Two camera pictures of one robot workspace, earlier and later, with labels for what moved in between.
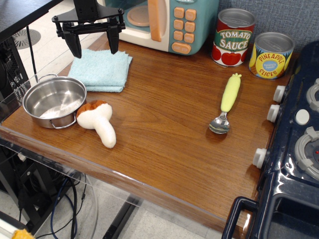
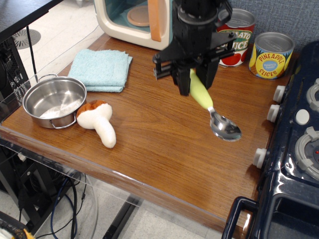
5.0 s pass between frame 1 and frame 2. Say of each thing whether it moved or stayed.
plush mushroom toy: stayed
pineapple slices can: stayed
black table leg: stayed
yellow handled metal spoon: moved
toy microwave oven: stayed
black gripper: moved
